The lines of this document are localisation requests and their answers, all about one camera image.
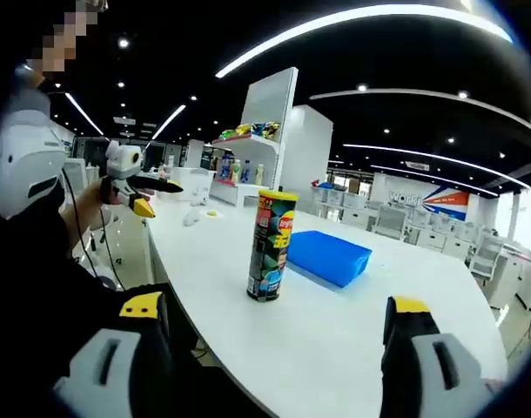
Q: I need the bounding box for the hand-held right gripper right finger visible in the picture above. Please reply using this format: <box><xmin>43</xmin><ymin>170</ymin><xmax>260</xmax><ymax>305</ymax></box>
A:
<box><xmin>380</xmin><ymin>295</ymin><xmax>488</xmax><ymax>418</ymax></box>

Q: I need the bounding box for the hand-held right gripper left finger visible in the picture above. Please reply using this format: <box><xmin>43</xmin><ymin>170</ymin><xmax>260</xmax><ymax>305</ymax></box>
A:
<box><xmin>51</xmin><ymin>290</ymin><xmax>173</xmax><ymax>418</ymax></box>

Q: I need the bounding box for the blue plastic box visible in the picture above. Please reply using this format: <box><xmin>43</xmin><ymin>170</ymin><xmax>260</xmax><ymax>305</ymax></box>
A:
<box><xmin>286</xmin><ymin>230</ymin><xmax>373</xmax><ymax>290</ymax></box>

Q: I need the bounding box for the dark printed chip container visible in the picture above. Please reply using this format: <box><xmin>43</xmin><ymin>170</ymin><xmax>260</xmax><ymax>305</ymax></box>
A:
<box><xmin>246</xmin><ymin>195</ymin><xmax>299</xmax><ymax>303</ymax></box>

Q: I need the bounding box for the white box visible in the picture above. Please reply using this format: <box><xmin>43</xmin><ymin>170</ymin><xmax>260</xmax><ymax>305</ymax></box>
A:
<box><xmin>168</xmin><ymin>167</ymin><xmax>217</xmax><ymax>202</ymax></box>

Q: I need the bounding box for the person's left hand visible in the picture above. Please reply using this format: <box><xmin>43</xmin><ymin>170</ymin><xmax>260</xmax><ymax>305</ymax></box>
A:
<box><xmin>102</xmin><ymin>179</ymin><xmax>121</xmax><ymax>206</ymax></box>

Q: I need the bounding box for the white table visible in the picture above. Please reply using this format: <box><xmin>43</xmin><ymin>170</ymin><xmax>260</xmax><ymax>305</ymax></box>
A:
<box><xmin>146</xmin><ymin>191</ymin><xmax>510</xmax><ymax>418</ymax></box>

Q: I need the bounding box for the yellow green snack packet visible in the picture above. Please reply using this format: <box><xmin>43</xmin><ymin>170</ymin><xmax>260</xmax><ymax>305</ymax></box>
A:
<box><xmin>218</xmin><ymin>123</ymin><xmax>252</xmax><ymax>141</ymax></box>

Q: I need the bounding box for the white chest-worn device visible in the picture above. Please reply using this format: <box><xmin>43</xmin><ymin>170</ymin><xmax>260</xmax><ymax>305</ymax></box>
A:
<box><xmin>0</xmin><ymin>108</ymin><xmax>67</xmax><ymax>219</ymax></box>

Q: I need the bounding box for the blue yellow snack packet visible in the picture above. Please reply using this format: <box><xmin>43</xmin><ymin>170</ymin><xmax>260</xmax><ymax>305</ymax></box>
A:
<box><xmin>252</xmin><ymin>120</ymin><xmax>281</xmax><ymax>141</ymax></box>

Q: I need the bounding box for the row of white office desks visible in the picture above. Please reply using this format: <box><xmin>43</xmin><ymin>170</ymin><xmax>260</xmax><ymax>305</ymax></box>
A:
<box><xmin>311</xmin><ymin>176</ymin><xmax>531</xmax><ymax>306</ymax></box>

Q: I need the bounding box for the person's dark clothing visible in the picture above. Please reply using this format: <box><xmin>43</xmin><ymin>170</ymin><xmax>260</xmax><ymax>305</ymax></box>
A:
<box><xmin>0</xmin><ymin>191</ymin><xmax>197</xmax><ymax>418</ymax></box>

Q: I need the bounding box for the white display shelf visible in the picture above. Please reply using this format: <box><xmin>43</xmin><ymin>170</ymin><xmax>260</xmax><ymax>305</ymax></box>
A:
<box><xmin>209</xmin><ymin>66</ymin><xmax>299</xmax><ymax>209</ymax></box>

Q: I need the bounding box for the white square pillar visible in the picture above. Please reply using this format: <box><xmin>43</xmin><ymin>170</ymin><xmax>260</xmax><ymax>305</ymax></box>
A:
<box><xmin>286</xmin><ymin>104</ymin><xmax>335</xmax><ymax>193</ymax></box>

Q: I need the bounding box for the curved ceiling light strip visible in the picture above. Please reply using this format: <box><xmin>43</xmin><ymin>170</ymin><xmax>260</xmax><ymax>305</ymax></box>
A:
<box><xmin>215</xmin><ymin>3</ymin><xmax>514</xmax><ymax>79</ymax></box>

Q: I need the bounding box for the black device cable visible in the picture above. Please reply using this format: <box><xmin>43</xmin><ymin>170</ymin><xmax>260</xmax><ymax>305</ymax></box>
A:
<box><xmin>61</xmin><ymin>167</ymin><xmax>128</xmax><ymax>293</ymax></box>

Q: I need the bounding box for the red blue wall poster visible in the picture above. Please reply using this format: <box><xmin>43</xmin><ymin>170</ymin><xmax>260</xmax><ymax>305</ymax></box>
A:
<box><xmin>386</xmin><ymin>182</ymin><xmax>471</xmax><ymax>222</ymax></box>

